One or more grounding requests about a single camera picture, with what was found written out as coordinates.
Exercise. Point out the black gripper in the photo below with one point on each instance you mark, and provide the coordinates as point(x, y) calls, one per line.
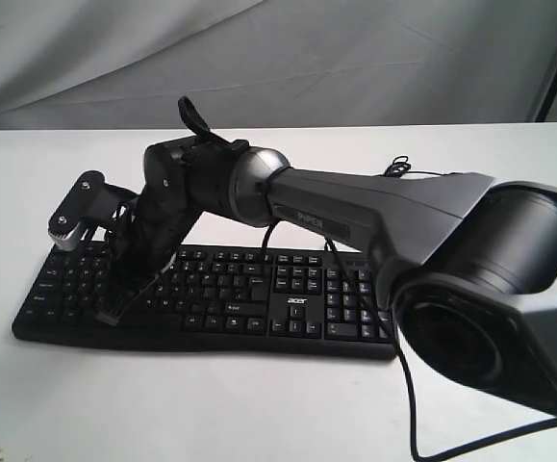
point(143, 243)

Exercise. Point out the black acer keyboard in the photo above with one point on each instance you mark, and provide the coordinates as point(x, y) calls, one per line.
point(215, 299)

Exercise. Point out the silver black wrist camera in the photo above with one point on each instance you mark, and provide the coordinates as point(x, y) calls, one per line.
point(90, 203)

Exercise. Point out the grey backdrop cloth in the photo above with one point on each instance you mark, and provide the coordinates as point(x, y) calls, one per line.
point(270, 64)

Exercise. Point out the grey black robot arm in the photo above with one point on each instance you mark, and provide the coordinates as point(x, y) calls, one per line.
point(468, 266)

